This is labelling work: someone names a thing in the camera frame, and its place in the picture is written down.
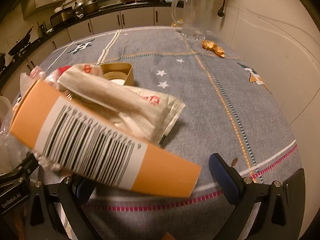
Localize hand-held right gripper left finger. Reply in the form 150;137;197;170
25;176;100;240

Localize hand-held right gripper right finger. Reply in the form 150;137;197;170
209;153;307;240

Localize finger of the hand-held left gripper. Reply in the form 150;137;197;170
6;154;35;180

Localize orange barcode box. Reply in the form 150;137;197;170
9;79;202;197

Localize white red-printed wrapper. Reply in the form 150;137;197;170
56;64;186;147

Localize gold tin box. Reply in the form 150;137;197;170
99;63;134;87

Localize grey printed tablecloth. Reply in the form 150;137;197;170
15;26;303;240

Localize red-printed clear plastic bag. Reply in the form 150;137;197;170
20;65;73;93

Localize black frying pan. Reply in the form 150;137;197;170
7;25;34;55

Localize orange peel scraps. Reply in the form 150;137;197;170
202;39;226;57

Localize rectangular steel cooker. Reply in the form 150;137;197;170
50;7;74;28

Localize glass mug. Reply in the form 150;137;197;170
171;0;212;40

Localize steel cooking pot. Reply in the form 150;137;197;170
75;0;99;15

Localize beige base cabinets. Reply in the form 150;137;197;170
0;5;175;95

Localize black kitchen countertop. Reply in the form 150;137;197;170
0;0;175;88

